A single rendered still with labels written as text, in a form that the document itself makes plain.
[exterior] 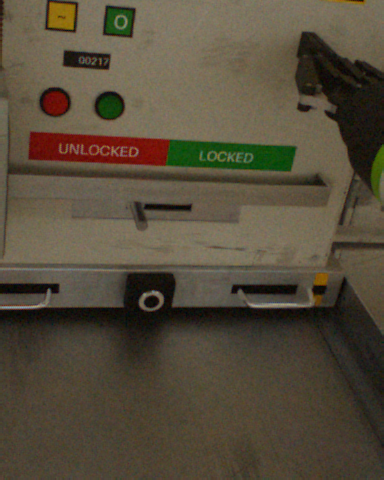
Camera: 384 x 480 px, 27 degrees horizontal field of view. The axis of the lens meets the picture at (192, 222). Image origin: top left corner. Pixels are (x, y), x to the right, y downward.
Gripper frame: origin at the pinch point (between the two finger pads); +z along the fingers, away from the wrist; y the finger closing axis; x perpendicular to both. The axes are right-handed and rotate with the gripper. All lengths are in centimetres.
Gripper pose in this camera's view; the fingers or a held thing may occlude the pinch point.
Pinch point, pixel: (315, 55)
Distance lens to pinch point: 89.1
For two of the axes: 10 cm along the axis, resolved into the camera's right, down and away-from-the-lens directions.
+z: -2.1, -5.2, 8.2
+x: 1.6, -8.5, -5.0
